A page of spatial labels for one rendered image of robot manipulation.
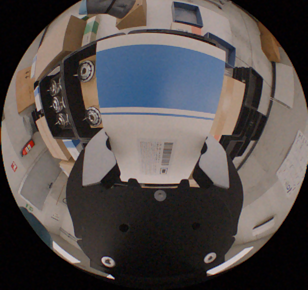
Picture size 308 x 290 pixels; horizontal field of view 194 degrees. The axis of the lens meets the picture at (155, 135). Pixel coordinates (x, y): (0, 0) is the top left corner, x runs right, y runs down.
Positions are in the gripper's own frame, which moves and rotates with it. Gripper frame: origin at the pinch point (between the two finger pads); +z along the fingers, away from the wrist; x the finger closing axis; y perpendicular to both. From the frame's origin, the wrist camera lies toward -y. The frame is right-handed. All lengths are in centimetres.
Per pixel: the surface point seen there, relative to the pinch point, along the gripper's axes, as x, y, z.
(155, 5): -3, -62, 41
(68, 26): -47, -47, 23
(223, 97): 30.5, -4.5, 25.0
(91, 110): -30.4, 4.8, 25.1
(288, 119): 284, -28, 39
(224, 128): 37.8, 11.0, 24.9
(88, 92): -32.4, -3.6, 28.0
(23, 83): -298, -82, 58
